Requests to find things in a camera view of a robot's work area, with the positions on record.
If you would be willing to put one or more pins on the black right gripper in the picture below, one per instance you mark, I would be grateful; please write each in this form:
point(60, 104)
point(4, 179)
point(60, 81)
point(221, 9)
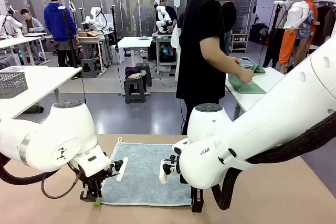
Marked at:
point(197, 191)

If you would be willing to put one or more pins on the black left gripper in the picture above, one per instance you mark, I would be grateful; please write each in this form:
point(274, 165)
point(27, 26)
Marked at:
point(93, 183)

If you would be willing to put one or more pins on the grey-blue terry towel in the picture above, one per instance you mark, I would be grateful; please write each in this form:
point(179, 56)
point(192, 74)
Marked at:
point(144, 171)

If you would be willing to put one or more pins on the person's right forearm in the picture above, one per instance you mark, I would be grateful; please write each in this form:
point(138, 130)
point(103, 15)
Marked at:
point(225, 62)

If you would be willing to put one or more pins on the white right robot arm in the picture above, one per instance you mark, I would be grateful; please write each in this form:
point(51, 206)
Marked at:
point(262, 129)

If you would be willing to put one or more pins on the small white robot arm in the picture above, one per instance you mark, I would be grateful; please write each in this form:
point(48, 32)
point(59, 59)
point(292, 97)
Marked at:
point(11, 22)
point(98, 20)
point(160, 23)

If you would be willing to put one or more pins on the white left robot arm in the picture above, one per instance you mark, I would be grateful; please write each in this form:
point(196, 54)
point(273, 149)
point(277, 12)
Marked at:
point(52, 134)

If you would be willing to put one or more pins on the grey plastic lattice basket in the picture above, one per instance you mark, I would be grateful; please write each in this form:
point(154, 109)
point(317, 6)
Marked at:
point(13, 85)

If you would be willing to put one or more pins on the person's right hand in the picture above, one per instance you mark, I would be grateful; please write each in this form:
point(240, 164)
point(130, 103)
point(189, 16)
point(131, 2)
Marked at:
point(246, 75)

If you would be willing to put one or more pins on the person's left hand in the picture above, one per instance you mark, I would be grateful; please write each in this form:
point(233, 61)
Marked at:
point(234, 60)

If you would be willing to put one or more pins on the dark green floor bundle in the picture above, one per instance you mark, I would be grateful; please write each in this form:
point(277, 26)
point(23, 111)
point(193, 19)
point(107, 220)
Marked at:
point(34, 109)

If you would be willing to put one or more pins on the grey plastic step stool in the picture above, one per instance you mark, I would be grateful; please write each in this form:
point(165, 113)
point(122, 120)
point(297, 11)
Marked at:
point(135, 89)
point(147, 73)
point(89, 68)

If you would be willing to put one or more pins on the dark and beige clothes pile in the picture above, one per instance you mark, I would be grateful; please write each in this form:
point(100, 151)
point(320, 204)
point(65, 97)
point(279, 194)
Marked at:
point(131, 71)

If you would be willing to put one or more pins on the person in black T-shirt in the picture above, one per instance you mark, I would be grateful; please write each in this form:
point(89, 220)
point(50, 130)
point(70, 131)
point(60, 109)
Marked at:
point(197, 51)

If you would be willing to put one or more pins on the white robot workbench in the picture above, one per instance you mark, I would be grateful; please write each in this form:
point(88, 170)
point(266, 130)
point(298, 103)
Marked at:
point(89, 40)

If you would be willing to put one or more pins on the white height-adjustable desk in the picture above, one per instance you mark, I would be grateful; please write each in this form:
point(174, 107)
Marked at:
point(135, 41)

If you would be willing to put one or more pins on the brown cardboard box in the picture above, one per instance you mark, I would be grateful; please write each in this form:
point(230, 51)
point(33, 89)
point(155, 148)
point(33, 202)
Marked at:
point(89, 34)

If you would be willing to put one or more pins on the black tripod pole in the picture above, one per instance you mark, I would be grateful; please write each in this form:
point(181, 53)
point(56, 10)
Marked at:
point(114, 27)
point(68, 35)

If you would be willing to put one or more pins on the person in white hoodie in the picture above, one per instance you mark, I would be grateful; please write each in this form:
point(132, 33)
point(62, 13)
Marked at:
point(175, 40)

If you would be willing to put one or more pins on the low shoe shelf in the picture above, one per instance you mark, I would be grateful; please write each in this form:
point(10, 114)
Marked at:
point(240, 43)

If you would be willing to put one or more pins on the long white work desk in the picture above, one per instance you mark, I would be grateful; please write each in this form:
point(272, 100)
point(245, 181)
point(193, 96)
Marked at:
point(15, 41)

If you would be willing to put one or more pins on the person in blue hoodie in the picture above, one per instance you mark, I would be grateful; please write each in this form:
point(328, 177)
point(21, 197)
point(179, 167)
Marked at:
point(56, 22)

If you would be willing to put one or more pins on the seated person in grey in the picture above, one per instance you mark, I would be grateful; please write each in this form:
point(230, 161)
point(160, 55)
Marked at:
point(32, 26)

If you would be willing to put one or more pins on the black luggage stack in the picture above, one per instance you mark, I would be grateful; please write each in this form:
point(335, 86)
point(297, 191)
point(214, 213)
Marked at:
point(258, 33)

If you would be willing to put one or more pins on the mannequin with orange trousers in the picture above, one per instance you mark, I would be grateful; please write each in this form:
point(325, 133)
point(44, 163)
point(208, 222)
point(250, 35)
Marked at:
point(287, 43)

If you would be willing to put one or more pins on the person with grey cap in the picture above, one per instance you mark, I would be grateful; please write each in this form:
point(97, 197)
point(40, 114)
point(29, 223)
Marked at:
point(172, 15)

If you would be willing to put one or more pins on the person in black hoodie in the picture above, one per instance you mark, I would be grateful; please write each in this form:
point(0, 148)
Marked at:
point(229, 14)

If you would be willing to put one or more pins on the mannequin with grey top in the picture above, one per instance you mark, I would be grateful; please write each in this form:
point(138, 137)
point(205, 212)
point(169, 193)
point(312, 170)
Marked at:
point(287, 14)

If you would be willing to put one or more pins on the dark garments on rack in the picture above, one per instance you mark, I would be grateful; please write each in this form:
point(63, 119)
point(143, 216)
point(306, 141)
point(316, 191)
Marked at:
point(324, 22)

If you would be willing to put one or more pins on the mannequin with orange shirt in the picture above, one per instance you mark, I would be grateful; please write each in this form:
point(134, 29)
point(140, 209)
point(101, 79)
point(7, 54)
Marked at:
point(312, 9)

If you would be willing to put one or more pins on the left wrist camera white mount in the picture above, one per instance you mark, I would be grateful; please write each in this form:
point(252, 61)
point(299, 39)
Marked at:
point(122, 169)

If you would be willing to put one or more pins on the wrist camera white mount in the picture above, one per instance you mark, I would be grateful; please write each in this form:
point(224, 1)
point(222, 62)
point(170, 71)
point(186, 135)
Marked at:
point(163, 175)
point(122, 169)

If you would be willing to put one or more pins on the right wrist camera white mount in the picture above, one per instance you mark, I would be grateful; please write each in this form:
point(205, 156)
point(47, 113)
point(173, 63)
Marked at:
point(163, 175)

